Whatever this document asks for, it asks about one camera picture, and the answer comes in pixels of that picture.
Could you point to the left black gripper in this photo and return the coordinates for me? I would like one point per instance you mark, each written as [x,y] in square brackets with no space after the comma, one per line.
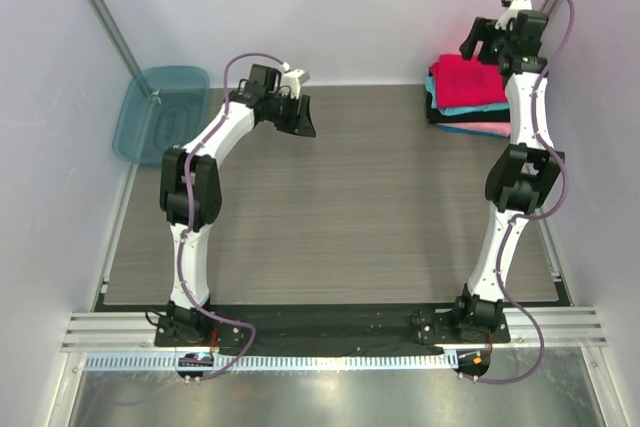
[300,124]

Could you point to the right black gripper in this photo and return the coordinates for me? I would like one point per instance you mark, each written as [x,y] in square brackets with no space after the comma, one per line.
[480,34]

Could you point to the red t shirt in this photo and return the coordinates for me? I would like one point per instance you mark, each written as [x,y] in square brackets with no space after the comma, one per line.
[466,83]

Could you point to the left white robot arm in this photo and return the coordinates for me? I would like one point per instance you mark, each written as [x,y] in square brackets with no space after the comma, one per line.
[191,195]

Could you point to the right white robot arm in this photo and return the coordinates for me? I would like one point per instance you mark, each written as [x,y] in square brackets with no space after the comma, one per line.
[522,178]

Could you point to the folded cyan t shirt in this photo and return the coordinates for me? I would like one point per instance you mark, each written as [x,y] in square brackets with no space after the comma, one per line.
[455,111]

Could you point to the folded black t shirt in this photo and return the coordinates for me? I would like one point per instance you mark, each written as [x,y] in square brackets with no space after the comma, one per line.
[435,116]

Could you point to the folded pink t shirt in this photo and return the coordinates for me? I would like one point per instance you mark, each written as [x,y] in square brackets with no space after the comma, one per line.
[494,129]

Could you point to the teal plastic bin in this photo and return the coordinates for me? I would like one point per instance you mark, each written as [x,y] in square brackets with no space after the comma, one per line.
[163,107]

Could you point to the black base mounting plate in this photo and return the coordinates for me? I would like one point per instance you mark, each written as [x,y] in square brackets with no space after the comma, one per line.
[327,330]

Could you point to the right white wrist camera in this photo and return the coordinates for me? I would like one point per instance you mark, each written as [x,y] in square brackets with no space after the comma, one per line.
[511,11]

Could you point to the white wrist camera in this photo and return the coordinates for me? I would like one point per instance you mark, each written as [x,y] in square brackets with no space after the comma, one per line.
[511,11]
[292,81]

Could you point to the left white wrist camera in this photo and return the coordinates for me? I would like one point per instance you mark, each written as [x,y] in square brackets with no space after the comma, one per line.
[292,81]

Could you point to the white slotted cable duct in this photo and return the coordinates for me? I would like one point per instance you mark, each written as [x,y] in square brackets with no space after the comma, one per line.
[193,362]

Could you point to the aluminium extrusion rail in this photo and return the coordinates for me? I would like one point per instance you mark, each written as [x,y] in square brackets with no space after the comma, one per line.
[129,331]

